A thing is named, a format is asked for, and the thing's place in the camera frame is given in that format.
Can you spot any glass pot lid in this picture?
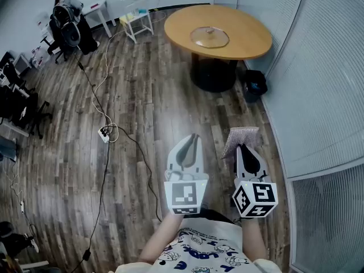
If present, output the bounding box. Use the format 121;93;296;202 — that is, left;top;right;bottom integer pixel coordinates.
189;26;230;49

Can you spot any round wooden table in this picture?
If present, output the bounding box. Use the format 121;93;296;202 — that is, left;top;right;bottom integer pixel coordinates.
164;4;273;93

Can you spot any white power strip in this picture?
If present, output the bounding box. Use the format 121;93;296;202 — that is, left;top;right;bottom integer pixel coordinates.
97;126;111;144

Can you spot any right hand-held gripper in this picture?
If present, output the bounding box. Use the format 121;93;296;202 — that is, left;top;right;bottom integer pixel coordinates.
231;144;278;219

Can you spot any person's right forearm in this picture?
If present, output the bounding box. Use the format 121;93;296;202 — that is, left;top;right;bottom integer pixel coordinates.
240;217;270;262

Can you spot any white desk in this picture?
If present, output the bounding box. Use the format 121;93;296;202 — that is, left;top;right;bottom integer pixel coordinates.
81;0;117;39

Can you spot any black folding chair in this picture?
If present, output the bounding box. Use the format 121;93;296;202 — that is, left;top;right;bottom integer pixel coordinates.
0;84;53;140

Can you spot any person's left forearm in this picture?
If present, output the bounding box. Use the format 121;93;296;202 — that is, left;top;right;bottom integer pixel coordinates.
137;212;186;264

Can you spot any black cable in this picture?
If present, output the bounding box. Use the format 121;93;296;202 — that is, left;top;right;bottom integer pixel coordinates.
69;52;163;273

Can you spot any silver scrubbing pad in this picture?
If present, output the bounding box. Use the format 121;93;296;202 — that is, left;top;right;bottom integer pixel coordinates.
221;126;260;159

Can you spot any black trash bin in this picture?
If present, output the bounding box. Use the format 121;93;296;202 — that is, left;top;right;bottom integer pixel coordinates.
244;69;268;104

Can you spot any small white side table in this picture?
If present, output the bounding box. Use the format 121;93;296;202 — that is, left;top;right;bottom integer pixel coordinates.
119;0;155;44

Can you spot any black office chair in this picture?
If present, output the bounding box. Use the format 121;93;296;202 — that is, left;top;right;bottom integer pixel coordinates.
40;4;82;64

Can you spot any person's white printed shirt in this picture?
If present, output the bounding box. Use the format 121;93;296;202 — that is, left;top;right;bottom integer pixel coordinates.
109;209;283;273

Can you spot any white cable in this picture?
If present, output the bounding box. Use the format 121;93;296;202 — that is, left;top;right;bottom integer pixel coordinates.
91;10;167;143

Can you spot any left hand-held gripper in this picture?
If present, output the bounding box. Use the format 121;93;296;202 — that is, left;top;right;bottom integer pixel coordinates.
164;134;210;215

